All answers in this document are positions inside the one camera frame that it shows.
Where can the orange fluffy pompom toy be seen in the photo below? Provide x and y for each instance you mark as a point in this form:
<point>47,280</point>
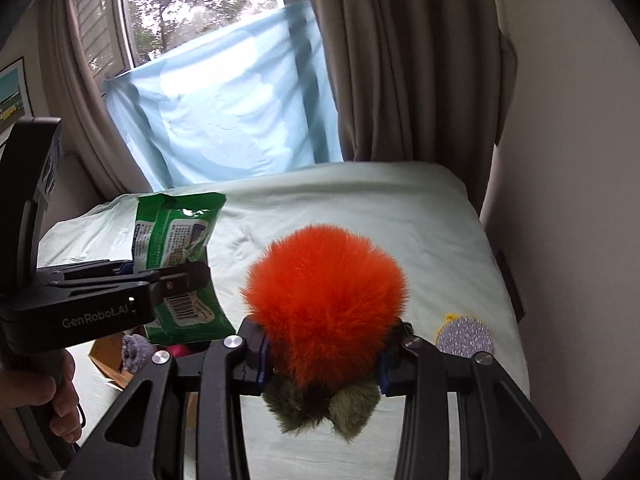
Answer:
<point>328,300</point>

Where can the glittery silver oval pad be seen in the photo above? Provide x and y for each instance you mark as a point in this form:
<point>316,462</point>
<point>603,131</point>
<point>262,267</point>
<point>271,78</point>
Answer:
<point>463,335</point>

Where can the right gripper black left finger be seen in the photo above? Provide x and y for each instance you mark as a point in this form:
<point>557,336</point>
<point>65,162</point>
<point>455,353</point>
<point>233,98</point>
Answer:
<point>141,436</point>

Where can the person's left hand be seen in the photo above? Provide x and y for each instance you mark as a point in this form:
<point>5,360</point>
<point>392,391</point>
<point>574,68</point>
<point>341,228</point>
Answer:
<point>23,388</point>

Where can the green wet wipes pack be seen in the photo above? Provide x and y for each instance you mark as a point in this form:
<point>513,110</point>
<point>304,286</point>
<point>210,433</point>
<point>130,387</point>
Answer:
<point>170,230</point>

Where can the brown curtain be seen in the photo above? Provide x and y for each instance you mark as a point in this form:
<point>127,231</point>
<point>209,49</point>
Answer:
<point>419,81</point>

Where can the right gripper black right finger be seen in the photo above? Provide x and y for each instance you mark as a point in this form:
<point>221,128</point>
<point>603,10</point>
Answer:
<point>502,436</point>

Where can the magenta zip pouch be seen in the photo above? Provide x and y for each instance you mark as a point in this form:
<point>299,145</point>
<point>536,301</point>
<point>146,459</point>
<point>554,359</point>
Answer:
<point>179,350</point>

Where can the light blue pillow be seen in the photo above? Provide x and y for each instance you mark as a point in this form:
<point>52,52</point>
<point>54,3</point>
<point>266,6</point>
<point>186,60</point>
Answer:
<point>243,101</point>

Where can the grey fluffy sock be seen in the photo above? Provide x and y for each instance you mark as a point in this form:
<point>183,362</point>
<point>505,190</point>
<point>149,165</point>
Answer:
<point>136,351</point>

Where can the framed wall picture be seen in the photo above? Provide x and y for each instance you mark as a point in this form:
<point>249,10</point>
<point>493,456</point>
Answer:
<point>15,101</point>

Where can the brown cardboard box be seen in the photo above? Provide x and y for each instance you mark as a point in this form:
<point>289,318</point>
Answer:
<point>106,355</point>

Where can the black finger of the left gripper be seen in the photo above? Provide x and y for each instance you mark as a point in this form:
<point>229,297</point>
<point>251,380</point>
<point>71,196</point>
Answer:
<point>88,270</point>
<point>182,277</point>

